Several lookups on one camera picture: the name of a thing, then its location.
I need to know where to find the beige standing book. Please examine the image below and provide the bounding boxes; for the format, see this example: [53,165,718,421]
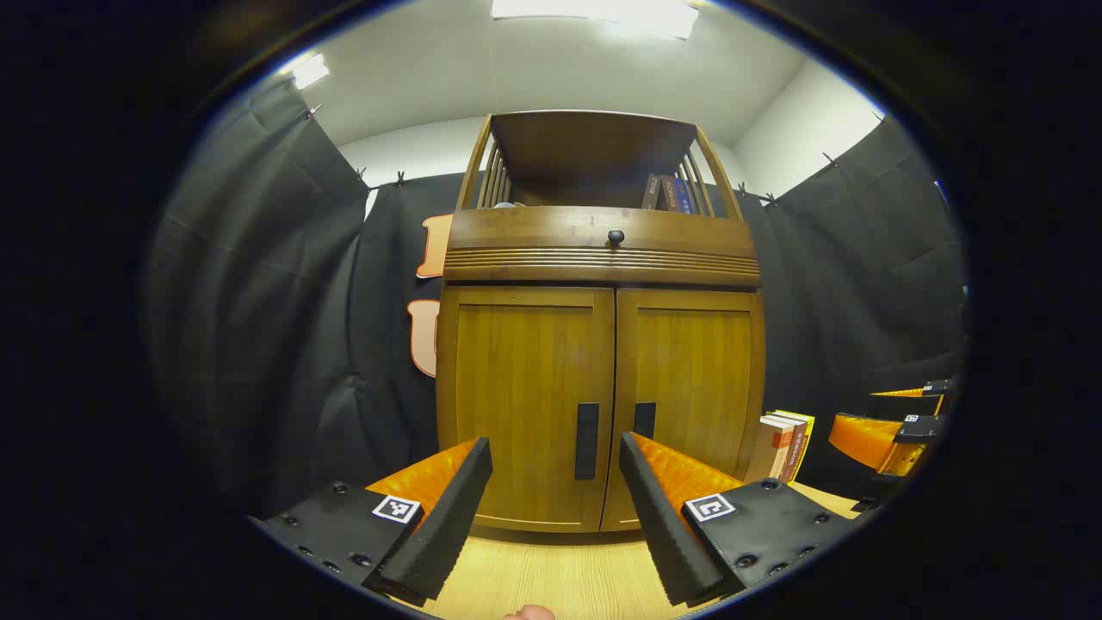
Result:
[745,416,795,483]

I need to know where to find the brown standing book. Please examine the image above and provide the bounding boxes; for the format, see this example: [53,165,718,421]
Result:
[775,413,807,483]

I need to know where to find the wooden drawer with black knob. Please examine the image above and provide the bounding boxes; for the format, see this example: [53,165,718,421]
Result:
[448,205,757,259]

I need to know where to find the wooden double-door shoe cabinet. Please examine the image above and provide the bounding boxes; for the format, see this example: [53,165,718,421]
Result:
[435,109,767,533]

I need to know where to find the large ceiling light panel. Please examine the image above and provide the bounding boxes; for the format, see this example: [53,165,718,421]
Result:
[491,0,700,40]

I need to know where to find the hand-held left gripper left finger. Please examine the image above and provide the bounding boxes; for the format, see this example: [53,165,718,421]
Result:
[250,437,494,608]

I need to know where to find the wooden cabinet door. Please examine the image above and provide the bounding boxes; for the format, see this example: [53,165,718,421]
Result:
[437,286,616,533]
[601,288,765,532]

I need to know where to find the yellow standing book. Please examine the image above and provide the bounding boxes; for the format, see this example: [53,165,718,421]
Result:
[775,409,815,483]

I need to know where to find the small ceiling light strip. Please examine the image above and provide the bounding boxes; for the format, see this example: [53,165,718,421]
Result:
[293,53,331,90]

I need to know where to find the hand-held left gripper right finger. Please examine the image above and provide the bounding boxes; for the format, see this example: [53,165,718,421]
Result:
[619,431,862,608]

